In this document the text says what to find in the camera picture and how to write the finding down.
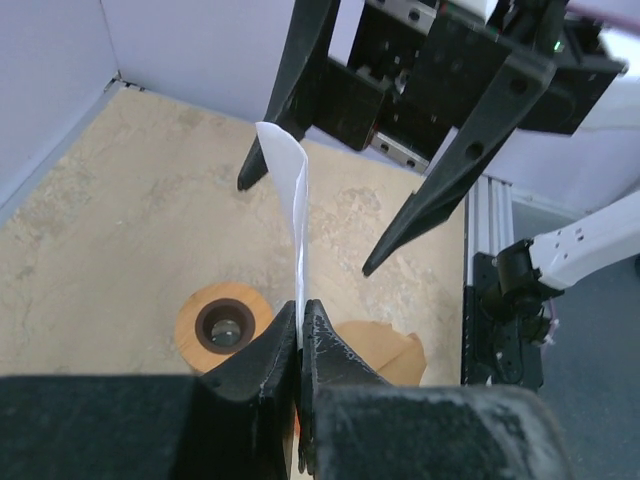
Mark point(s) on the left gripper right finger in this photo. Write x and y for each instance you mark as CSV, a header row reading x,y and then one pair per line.
x,y
356,425

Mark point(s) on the wooden ring stand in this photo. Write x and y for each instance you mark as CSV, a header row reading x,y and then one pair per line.
x,y
218,321

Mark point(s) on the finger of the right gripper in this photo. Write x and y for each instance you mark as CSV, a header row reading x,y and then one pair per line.
x,y
296,91
517,86

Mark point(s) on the brown paper coffee filter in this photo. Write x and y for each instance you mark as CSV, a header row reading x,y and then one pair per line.
x,y
398,358

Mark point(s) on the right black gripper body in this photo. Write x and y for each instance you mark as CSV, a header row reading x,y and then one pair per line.
x,y
417,69

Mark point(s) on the white paper coffee filter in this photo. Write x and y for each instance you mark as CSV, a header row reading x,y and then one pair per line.
x,y
288,164

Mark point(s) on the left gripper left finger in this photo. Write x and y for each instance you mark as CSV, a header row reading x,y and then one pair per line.
x,y
234,422

